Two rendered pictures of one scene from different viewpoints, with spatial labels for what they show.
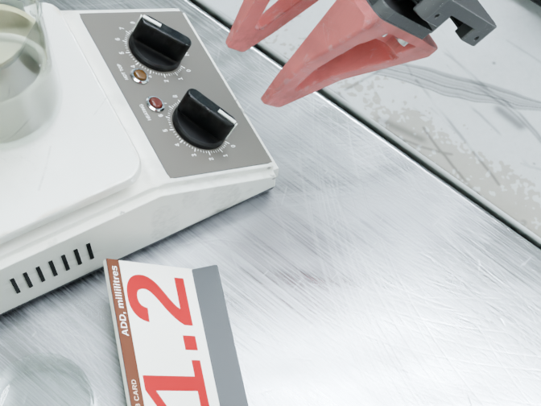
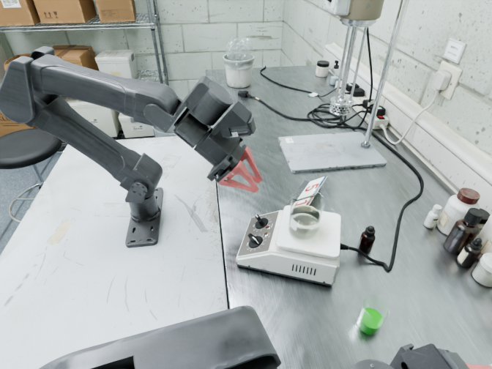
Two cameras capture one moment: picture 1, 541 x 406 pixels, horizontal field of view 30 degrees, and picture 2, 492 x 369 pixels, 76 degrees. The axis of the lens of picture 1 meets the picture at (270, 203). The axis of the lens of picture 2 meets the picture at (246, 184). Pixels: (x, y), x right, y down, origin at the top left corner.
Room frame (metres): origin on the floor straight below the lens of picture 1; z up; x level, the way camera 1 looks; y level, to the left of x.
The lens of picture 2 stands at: (0.63, 0.39, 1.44)
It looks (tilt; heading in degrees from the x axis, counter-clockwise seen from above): 38 degrees down; 228
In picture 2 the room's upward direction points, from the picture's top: straight up
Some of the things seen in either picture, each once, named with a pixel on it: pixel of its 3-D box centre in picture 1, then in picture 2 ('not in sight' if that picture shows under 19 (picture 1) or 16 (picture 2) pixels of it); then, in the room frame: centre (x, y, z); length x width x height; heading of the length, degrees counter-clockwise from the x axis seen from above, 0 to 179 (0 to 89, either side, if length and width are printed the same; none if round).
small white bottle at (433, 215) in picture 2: not in sight; (433, 216); (-0.05, 0.28, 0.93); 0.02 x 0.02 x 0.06
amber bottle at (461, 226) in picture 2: not in sight; (464, 230); (-0.03, 0.35, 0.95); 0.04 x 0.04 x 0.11
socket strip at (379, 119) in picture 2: not in sight; (358, 101); (-0.52, -0.22, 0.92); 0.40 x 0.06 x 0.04; 56
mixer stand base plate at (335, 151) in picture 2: not in sight; (329, 150); (-0.15, -0.08, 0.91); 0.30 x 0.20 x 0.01; 146
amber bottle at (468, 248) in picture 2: not in sight; (471, 251); (0.00, 0.38, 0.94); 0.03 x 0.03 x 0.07
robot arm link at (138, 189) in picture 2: not in sight; (142, 181); (0.43, -0.19, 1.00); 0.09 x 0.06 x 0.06; 45
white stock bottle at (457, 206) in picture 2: not in sight; (459, 211); (-0.08, 0.32, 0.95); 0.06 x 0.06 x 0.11
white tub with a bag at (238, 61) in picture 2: not in sight; (238, 61); (-0.32, -0.73, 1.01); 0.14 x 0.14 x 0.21
